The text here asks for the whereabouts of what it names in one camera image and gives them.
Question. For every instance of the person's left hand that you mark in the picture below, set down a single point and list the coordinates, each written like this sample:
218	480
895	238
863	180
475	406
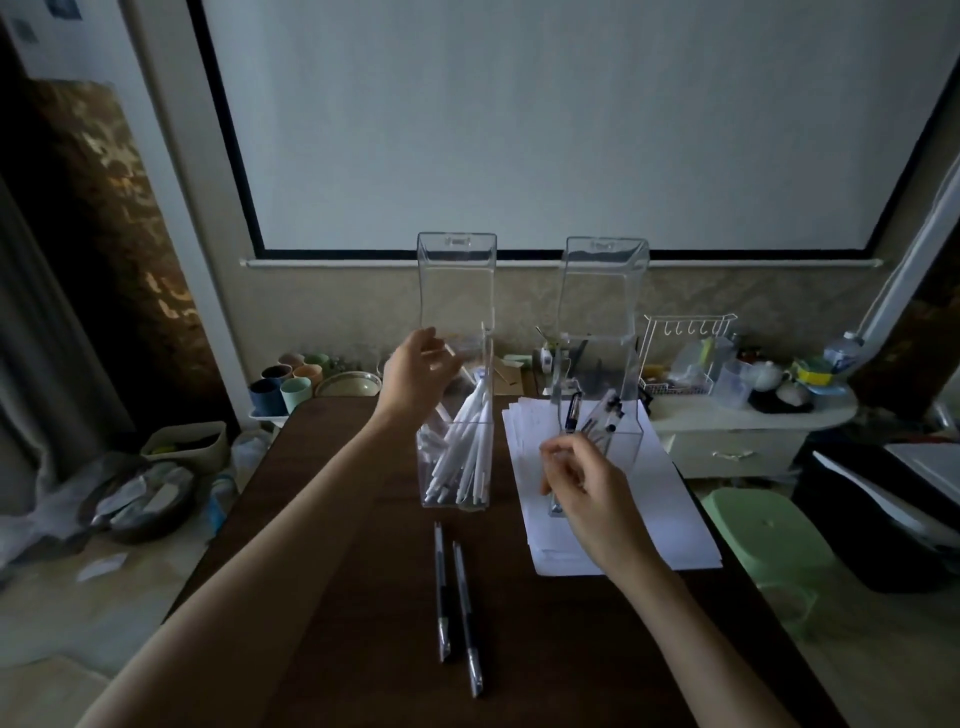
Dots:
412	382

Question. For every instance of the person's right hand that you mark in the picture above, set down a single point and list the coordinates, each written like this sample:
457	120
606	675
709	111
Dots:
600	510

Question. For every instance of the stack of white paper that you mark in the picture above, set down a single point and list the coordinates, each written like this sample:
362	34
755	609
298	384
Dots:
675	540

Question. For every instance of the bunch of white pens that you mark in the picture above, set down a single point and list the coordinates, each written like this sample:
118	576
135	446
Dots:
461	450

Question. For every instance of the clear pen with black grip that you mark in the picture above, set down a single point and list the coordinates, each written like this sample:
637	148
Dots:
466	622
442	600

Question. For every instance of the person's right forearm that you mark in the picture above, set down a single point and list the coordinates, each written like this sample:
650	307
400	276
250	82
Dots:
697	652

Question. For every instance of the person's left forearm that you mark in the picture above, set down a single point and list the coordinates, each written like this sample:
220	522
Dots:
255	592

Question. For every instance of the brown cardboard box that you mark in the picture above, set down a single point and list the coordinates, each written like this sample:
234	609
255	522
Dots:
508	377

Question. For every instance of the ceramic bowl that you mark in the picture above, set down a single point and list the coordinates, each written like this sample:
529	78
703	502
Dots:
349	386

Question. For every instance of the group of colourful cups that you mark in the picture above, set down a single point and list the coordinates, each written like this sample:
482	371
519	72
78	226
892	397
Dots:
295	394

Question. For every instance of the small white bottle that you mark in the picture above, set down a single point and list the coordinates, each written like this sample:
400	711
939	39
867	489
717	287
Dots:
546	360

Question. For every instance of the black router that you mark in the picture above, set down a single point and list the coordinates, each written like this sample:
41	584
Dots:
592	367

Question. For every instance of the clear water jug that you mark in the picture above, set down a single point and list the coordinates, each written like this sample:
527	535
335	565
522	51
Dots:
249	457

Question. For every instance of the clear plastic measuring jug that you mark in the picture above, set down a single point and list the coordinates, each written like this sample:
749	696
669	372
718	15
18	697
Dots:
731	386

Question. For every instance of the black round tray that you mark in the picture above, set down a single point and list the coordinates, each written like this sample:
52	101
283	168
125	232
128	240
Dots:
776	403

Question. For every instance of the white teapot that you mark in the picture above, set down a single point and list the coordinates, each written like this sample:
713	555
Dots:
765	376

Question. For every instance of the beige plastic bin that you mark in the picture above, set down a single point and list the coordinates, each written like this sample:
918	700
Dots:
210	459

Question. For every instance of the blue bottle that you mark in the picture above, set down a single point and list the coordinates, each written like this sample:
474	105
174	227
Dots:
223	504

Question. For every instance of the yellow green container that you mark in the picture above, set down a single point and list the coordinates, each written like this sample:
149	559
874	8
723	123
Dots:
814	373

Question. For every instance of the black bag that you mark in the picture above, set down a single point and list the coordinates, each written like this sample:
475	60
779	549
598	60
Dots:
862	555

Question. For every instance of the clear plastic bottle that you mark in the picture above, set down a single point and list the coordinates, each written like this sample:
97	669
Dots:
842	354

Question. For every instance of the white projector screen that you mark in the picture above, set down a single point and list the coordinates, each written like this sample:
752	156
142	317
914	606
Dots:
562	112

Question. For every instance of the white paper scrap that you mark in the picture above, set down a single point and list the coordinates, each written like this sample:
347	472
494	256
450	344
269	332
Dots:
103	568

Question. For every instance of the grey curtain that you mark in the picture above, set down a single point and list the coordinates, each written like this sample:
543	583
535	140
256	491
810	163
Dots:
45	360

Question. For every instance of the small blue wall sticker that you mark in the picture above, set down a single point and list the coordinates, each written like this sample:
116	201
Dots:
64	7
24	31

